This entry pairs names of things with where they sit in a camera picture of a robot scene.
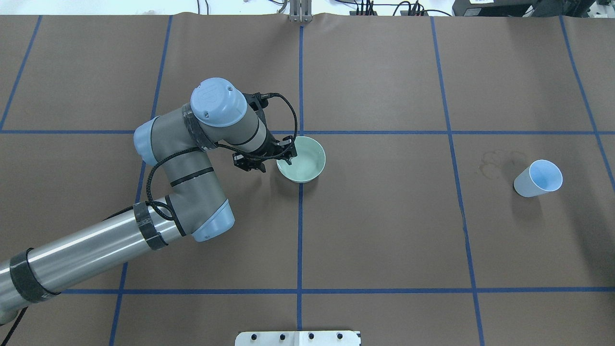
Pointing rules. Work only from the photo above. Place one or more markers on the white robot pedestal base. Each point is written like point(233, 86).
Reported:
point(299, 338)

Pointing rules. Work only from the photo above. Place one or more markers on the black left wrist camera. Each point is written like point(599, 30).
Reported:
point(258, 102)

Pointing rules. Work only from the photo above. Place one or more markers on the mint green bowl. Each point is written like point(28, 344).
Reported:
point(307, 165)

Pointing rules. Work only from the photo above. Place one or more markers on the light blue plastic cup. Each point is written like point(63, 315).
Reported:
point(541, 177)

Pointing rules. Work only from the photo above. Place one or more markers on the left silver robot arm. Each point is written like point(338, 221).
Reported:
point(183, 195)

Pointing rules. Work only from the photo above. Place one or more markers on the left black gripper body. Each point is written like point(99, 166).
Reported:
point(272, 146)

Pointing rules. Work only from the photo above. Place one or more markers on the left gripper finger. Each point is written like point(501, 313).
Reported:
point(288, 148)

